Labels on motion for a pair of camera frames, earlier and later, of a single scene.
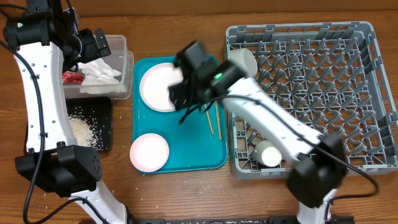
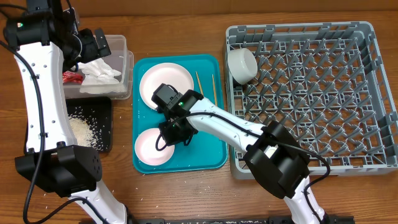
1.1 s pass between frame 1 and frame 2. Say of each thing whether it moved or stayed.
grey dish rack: stayed
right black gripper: moved
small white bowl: stayed
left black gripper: stayed
